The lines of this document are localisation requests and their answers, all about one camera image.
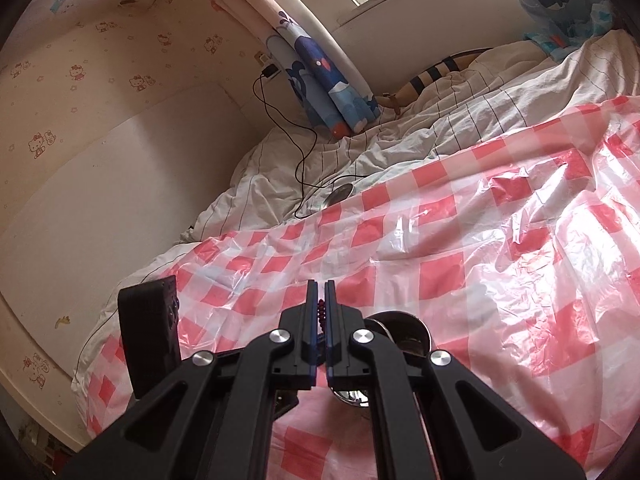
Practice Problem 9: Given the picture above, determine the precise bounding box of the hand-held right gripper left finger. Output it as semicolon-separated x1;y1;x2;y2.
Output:
57;280;321;480

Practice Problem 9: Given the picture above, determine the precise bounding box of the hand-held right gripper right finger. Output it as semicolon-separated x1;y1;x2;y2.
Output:
325;280;587;480

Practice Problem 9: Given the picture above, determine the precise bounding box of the red bead bracelet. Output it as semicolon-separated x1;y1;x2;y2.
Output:
316;297;330;352

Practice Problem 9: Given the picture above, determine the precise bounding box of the round metal tin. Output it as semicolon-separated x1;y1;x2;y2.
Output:
330;311;432;407

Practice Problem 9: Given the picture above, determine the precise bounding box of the red checked plastic sheet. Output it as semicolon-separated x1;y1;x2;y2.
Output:
85;95;640;480

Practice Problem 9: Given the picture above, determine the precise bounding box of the white striped duvet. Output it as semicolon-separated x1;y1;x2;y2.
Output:
70;27;640;441

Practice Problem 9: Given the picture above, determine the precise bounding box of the whale printed curtain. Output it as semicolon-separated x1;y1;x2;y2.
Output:
182;0;381;137
500;0;617;57

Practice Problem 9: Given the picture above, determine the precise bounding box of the tan black striped pillow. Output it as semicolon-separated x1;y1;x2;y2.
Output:
380;49;497;113

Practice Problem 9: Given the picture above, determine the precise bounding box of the white wall panel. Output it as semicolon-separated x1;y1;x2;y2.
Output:
0;80;281;377

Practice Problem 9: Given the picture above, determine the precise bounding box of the black charging cable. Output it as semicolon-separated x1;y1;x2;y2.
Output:
252;71;362;219

